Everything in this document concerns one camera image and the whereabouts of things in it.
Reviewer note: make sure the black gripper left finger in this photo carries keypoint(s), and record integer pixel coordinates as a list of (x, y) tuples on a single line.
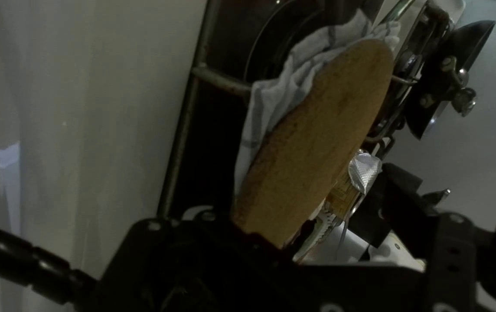
[(190, 271)]

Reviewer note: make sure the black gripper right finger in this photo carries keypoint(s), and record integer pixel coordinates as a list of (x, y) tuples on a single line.
[(467, 266)]

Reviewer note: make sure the round cork cutting board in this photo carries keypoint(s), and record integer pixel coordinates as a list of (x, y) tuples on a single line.
[(318, 139)]

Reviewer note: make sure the white checkered kitchen towel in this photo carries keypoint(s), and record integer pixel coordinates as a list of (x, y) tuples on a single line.
[(283, 87)]

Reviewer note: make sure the white gas stove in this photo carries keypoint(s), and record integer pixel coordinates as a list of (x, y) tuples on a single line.
[(86, 115)]

